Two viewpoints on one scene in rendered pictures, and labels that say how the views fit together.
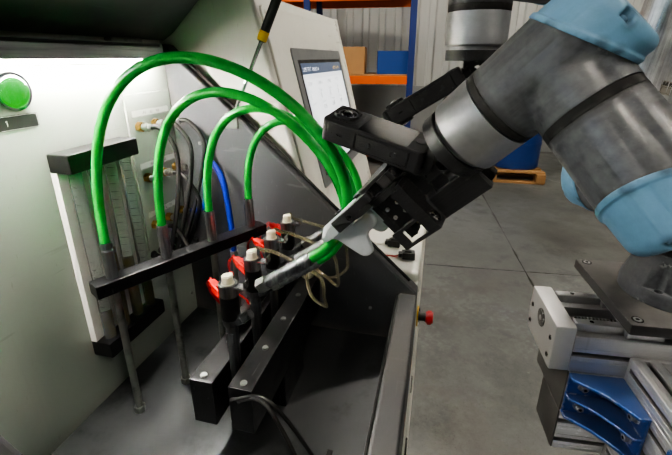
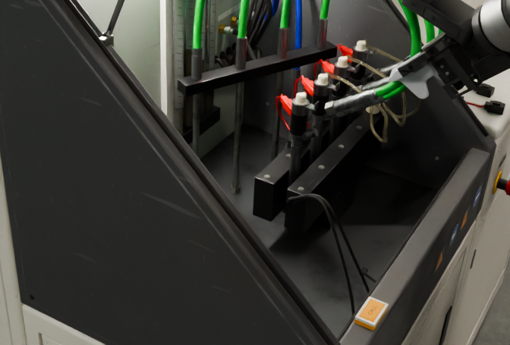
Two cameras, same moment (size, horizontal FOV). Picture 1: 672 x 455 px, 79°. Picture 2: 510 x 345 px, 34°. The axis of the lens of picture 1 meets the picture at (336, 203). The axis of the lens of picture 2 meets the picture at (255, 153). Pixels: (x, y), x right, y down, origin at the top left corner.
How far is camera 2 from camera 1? 0.73 m
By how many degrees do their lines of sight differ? 18
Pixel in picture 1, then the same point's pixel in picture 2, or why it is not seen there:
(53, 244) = (152, 41)
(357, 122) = not seen: outside the picture
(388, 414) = (421, 239)
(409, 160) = (460, 35)
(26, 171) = not seen: outside the picture
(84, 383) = not seen: hidden behind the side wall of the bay
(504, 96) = not seen: outside the picture
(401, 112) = not seen: outside the picture
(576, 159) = not seen: outside the picture
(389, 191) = (443, 54)
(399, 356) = (448, 202)
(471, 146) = (497, 37)
